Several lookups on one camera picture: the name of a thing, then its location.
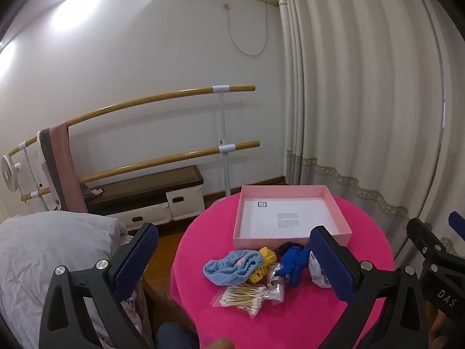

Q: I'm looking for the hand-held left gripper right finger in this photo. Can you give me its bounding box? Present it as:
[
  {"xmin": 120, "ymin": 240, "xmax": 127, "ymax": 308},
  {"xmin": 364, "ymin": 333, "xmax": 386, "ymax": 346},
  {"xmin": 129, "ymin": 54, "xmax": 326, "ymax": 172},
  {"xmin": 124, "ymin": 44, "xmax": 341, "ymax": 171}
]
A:
[{"xmin": 309, "ymin": 225, "xmax": 430, "ymax": 349}]

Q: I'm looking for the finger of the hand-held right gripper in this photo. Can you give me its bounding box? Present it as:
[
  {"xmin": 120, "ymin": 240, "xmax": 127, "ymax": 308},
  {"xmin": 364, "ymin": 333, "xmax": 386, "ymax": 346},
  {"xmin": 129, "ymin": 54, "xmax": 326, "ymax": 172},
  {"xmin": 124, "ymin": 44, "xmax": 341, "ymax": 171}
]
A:
[
  {"xmin": 406, "ymin": 217, "xmax": 448, "ymax": 262},
  {"xmin": 448, "ymin": 211, "xmax": 465, "ymax": 232}
]

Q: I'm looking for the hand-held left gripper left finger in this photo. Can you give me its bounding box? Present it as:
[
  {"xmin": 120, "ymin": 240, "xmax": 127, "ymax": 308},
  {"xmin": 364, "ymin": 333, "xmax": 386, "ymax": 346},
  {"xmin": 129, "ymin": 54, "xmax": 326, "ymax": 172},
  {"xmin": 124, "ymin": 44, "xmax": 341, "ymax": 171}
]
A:
[{"xmin": 38, "ymin": 222, "xmax": 160, "ymax": 349}]

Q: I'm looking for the white printed cloth pouch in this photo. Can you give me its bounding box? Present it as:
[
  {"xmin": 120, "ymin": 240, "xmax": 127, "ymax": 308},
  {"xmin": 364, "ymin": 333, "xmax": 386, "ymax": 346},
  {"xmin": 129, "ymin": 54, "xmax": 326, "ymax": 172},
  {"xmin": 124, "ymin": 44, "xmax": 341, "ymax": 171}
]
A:
[{"xmin": 308, "ymin": 251, "xmax": 333, "ymax": 289}]

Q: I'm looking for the blue cloth scrunchie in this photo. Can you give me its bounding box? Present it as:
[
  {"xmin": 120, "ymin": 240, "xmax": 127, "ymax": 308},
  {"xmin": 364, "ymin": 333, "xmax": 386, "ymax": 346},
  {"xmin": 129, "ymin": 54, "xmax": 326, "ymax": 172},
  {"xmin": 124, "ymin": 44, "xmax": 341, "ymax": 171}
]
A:
[{"xmin": 274, "ymin": 245, "xmax": 311, "ymax": 287}]

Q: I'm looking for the dark navy scrunchie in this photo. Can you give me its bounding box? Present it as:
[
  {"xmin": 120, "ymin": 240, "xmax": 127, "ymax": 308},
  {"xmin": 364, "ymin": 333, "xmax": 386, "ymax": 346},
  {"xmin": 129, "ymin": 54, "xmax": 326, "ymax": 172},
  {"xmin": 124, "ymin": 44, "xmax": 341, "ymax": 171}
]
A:
[{"xmin": 278, "ymin": 241, "xmax": 304, "ymax": 257}]

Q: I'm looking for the pink cardboard box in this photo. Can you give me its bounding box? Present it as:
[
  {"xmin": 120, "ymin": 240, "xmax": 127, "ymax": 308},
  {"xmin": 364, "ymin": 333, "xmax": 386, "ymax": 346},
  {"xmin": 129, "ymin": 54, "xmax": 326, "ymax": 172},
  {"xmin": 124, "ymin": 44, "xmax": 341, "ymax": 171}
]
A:
[{"xmin": 232, "ymin": 185, "xmax": 353, "ymax": 250}]

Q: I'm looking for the small clear bag with clip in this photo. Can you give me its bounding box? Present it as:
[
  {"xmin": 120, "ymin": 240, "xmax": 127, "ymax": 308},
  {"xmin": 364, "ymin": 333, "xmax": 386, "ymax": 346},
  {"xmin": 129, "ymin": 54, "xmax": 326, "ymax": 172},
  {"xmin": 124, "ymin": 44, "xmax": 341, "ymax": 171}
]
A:
[{"xmin": 267, "ymin": 262, "xmax": 286, "ymax": 303}]

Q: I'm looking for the yellow knitted duck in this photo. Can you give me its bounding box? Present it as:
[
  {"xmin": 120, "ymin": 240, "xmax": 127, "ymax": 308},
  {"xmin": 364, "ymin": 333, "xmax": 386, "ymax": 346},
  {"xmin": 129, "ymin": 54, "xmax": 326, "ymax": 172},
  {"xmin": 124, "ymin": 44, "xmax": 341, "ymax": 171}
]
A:
[{"xmin": 249, "ymin": 246, "xmax": 278, "ymax": 283}]

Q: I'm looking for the bag of cotton swabs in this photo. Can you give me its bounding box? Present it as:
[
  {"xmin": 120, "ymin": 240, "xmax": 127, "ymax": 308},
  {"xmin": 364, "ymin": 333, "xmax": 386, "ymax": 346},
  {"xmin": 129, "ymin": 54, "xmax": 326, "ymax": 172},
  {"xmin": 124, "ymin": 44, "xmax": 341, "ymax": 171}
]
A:
[{"xmin": 211, "ymin": 284, "xmax": 267, "ymax": 320}]

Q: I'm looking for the round table with pink cloth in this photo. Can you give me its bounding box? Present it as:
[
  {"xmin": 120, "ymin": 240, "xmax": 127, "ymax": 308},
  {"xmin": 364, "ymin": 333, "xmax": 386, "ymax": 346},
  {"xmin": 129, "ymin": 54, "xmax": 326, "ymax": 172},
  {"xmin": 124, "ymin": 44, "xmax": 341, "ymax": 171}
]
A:
[{"xmin": 170, "ymin": 193, "xmax": 396, "ymax": 349}]

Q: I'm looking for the low bench cabinet with drawers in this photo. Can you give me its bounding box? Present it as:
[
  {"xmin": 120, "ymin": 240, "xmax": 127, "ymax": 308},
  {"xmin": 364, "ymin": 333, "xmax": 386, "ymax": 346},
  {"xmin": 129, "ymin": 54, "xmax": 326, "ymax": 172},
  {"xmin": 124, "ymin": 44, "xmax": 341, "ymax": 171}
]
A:
[{"xmin": 85, "ymin": 164, "xmax": 205, "ymax": 230}]

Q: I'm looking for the person's leg in jeans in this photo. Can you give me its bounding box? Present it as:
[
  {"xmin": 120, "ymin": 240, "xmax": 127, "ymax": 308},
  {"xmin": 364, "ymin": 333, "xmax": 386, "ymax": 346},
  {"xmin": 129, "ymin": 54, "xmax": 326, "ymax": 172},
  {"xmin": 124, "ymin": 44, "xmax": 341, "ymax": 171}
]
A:
[{"xmin": 156, "ymin": 322, "xmax": 200, "ymax": 349}]

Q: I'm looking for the grey duvet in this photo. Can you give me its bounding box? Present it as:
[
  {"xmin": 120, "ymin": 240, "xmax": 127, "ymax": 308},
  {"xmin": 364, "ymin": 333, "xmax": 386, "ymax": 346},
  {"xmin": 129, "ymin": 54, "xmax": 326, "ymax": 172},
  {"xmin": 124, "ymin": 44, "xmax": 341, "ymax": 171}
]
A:
[{"xmin": 0, "ymin": 211, "xmax": 146, "ymax": 349}]

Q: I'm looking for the grey cloth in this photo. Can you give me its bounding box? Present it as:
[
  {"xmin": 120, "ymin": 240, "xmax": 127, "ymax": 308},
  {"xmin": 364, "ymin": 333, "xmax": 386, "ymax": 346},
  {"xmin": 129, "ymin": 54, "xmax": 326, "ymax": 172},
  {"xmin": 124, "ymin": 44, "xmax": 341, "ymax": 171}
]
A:
[{"xmin": 38, "ymin": 128, "xmax": 69, "ymax": 211}]

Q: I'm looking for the cream curtain with lace trim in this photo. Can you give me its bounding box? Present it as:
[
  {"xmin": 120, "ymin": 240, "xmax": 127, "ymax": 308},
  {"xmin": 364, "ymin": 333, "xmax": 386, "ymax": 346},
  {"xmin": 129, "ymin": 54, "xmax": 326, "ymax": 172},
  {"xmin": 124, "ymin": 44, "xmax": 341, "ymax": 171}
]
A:
[{"xmin": 274, "ymin": 0, "xmax": 465, "ymax": 262}]

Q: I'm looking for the small white fan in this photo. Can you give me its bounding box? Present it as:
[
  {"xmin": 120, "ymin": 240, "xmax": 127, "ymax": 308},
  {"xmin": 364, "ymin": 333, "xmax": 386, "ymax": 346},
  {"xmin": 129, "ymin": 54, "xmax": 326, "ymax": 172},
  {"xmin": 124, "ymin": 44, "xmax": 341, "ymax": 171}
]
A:
[{"xmin": 0, "ymin": 154, "xmax": 22, "ymax": 191}]

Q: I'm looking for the short wooden barre rail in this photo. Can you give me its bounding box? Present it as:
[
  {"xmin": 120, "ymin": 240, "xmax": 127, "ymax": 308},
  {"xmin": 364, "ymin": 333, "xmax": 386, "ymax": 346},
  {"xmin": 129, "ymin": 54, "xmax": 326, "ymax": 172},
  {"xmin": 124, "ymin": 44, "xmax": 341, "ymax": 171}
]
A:
[{"xmin": 20, "ymin": 140, "xmax": 261, "ymax": 202}]

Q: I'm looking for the white barre post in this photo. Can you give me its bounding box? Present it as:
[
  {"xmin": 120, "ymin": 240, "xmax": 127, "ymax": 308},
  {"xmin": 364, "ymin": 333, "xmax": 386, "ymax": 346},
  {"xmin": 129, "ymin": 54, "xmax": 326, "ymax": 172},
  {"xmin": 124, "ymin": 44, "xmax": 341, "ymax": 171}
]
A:
[{"xmin": 212, "ymin": 85, "xmax": 233, "ymax": 197}]

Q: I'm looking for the long wooden barre rail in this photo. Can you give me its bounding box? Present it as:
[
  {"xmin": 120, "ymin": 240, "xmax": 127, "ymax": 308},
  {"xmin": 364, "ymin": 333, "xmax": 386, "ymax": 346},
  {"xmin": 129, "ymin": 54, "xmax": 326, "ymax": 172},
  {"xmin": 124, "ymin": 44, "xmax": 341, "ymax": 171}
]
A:
[{"xmin": 7, "ymin": 85, "xmax": 256, "ymax": 157}]

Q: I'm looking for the white power cable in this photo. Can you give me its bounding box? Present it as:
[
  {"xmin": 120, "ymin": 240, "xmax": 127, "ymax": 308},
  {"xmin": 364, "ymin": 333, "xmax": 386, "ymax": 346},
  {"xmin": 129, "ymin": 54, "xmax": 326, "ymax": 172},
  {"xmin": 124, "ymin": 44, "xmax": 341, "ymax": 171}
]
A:
[{"xmin": 223, "ymin": 3, "xmax": 269, "ymax": 58}]

